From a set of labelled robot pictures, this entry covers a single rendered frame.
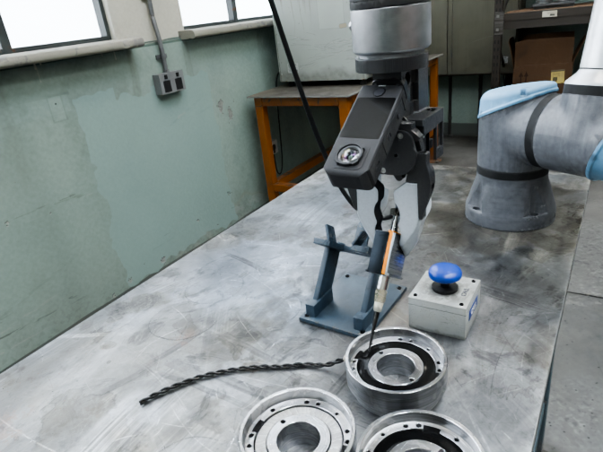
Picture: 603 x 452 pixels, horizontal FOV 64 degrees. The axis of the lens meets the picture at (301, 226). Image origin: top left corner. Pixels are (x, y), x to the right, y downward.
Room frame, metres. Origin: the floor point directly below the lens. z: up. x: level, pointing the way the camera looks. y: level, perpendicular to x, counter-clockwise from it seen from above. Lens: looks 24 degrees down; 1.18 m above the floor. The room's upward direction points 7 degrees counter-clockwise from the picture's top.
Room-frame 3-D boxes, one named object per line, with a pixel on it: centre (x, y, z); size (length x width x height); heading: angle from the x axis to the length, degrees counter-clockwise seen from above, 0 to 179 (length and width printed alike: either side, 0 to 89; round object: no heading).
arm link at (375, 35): (0.50, -0.11, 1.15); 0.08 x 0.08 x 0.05
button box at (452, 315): (0.52, -0.17, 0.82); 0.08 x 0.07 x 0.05; 146
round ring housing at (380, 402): (0.40, -0.08, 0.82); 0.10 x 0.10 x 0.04
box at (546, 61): (3.54, -1.86, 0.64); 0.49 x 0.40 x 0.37; 61
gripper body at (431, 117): (0.50, -0.11, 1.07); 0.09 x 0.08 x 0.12; 143
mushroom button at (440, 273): (0.51, -0.17, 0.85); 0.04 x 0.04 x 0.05
